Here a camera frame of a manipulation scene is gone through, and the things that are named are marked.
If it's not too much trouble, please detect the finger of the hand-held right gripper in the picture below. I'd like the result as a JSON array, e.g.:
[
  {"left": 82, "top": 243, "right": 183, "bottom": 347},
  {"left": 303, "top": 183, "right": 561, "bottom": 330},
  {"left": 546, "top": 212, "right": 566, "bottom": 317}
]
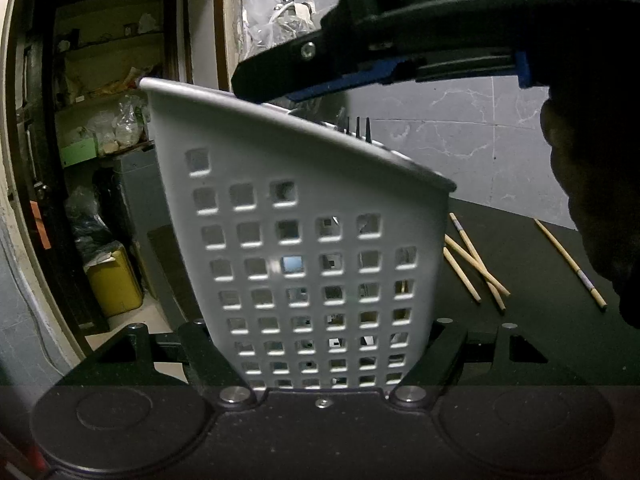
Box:
[{"left": 231, "top": 29, "right": 417, "bottom": 106}]

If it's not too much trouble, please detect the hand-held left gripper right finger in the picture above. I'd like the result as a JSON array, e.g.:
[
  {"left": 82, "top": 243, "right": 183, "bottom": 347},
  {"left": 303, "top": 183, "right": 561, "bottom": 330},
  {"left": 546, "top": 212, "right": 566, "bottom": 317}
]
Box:
[{"left": 390, "top": 319, "right": 576, "bottom": 408}]

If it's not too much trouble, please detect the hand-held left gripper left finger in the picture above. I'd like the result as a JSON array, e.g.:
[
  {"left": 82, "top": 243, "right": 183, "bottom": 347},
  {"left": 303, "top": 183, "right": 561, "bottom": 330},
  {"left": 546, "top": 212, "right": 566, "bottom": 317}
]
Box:
[{"left": 65, "top": 321, "right": 258, "bottom": 408}]

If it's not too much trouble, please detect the metal fork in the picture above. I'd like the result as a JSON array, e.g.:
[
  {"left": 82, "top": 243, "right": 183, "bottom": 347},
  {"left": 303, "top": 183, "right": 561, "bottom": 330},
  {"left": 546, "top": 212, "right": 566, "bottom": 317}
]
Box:
[{"left": 337, "top": 116, "right": 374, "bottom": 142}]

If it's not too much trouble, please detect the wooden chopstick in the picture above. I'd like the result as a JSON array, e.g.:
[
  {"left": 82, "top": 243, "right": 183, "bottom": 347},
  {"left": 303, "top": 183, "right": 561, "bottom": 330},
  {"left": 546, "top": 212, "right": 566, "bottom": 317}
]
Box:
[
  {"left": 448, "top": 212, "right": 507, "bottom": 313},
  {"left": 534, "top": 217, "right": 608, "bottom": 311},
  {"left": 444, "top": 234, "right": 512, "bottom": 297},
  {"left": 443, "top": 247, "right": 483, "bottom": 305}
]

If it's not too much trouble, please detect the white perforated plastic basket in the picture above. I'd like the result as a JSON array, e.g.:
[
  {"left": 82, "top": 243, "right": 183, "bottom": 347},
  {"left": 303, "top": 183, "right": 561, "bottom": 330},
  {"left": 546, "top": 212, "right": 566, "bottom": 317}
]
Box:
[{"left": 137, "top": 77, "right": 457, "bottom": 392}]

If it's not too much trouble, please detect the person's right hand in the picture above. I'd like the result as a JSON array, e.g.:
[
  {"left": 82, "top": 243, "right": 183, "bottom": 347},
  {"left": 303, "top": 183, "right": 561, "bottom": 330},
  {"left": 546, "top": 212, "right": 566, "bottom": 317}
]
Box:
[{"left": 539, "top": 84, "right": 640, "bottom": 343}]

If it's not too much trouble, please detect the clear hanging plastic bag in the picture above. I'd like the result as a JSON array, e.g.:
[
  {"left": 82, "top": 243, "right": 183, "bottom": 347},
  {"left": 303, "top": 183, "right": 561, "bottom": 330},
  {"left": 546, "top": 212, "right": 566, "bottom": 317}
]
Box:
[{"left": 241, "top": 0, "right": 323, "bottom": 63}]

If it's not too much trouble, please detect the yellow container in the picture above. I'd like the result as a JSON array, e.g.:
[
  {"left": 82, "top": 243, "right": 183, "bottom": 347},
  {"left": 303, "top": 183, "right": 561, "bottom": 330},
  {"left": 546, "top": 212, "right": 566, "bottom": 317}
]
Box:
[{"left": 84, "top": 242, "right": 147, "bottom": 319}]

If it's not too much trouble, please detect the black plastic bag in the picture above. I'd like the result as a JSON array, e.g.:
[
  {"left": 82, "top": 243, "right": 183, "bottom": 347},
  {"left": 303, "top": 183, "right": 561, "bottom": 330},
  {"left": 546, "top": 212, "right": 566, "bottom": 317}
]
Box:
[{"left": 64, "top": 185, "right": 122, "bottom": 267}]

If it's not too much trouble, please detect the grey cabinet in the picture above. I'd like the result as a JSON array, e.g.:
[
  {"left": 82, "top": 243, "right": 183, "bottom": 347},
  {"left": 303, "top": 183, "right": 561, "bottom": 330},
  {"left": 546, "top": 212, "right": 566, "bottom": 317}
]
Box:
[{"left": 112, "top": 152, "right": 175, "bottom": 243}]

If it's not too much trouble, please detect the red object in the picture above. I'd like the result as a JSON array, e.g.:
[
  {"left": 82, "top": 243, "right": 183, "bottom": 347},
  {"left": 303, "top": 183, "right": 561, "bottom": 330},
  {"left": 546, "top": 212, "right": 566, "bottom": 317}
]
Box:
[{"left": 15, "top": 439, "right": 47, "bottom": 477}]

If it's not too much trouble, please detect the orange sign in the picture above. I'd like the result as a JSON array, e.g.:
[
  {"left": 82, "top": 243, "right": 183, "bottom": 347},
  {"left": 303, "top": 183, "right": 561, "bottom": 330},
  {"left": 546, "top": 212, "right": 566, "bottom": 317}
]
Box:
[{"left": 29, "top": 200, "right": 52, "bottom": 252}]

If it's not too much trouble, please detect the white filled plastic bag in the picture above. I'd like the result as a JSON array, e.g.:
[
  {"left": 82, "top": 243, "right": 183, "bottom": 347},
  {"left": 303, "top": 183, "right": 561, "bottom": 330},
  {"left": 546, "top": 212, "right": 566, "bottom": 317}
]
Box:
[{"left": 89, "top": 95, "right": 147, "bottom": 157}]

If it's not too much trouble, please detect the green box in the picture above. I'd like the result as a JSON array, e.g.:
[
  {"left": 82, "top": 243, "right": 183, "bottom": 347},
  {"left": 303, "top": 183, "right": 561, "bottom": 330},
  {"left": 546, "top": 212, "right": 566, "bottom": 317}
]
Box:
[{"left": 60, "top": 137, "right": 99, "bottom": 167}]

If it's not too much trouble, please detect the storage shelf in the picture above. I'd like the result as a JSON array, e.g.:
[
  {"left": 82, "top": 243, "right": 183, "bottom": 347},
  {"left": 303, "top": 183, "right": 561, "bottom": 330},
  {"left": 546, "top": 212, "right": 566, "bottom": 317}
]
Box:
[{"left": 51, "top": 0, "right": 168, "bottom": 162}]

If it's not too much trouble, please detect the dark wooden door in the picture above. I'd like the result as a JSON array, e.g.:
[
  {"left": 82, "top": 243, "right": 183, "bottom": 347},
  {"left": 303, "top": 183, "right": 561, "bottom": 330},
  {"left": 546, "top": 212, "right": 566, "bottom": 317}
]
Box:
[{"left": 11, "top": 0, "right": 110, "bottom": 333}]

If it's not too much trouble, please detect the wall water valve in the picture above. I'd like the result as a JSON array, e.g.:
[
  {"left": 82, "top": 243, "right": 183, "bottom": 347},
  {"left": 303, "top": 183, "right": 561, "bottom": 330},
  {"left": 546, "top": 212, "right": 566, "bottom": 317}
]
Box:
[{"left": 269, "top": 0, "right": 317, "bottom": 27}]

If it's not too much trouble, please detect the grey wall cable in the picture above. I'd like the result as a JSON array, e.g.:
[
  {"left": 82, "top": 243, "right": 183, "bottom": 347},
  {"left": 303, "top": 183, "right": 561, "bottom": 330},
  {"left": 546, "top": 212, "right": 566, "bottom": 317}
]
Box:
[{"left": 0, "top": 237, "right": 67, "bottom": 377}]

